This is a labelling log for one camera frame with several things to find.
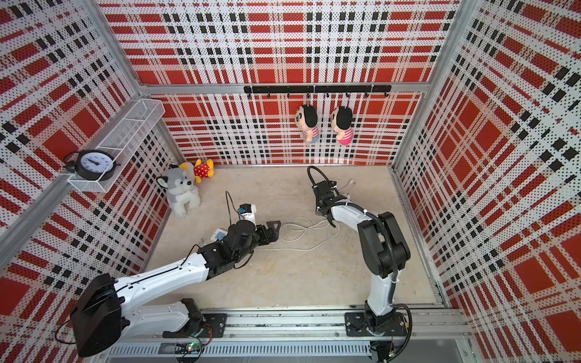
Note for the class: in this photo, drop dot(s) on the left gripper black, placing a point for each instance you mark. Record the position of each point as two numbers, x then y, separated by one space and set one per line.
274 234

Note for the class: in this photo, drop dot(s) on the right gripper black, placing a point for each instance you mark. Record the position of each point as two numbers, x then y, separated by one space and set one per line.
318 209

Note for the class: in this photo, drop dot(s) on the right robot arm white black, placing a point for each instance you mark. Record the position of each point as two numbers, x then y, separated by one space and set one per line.
385 253

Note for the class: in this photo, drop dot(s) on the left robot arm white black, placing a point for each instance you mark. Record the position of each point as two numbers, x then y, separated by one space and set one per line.
110 309

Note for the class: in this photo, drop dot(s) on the hanging doll pink shorts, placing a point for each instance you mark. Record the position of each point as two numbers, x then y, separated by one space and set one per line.
342 125

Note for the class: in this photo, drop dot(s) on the hanging doll blue shorts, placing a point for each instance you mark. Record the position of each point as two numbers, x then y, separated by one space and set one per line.
306 120

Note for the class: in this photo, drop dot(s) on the yellow red plush toy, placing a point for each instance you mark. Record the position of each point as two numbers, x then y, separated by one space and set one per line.
198 170

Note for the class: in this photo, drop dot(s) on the grey husky plush toy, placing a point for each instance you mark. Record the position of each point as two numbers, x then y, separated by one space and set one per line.
181 193

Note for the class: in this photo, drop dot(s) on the green circuit board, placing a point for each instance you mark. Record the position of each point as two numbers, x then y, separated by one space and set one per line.
188 348

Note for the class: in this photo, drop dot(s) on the black round alarm clock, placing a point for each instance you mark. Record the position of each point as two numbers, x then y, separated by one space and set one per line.
91 165

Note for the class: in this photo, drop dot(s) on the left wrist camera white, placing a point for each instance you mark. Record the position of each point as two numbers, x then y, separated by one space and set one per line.
248 212

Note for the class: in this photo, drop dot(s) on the black wall hook rail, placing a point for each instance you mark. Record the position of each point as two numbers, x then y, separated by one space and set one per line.
317 89

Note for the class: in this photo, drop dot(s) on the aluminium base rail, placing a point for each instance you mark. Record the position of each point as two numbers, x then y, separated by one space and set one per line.
315 334

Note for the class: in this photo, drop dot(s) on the white wire mesh shelf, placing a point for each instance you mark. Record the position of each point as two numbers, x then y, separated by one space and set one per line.
123 141

